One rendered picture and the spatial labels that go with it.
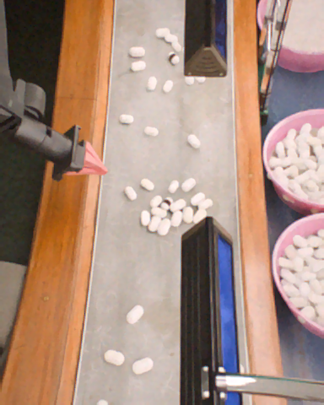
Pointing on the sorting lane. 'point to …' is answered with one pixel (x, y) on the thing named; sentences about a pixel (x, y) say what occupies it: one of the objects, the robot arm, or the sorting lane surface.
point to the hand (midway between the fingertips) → (102, 170)
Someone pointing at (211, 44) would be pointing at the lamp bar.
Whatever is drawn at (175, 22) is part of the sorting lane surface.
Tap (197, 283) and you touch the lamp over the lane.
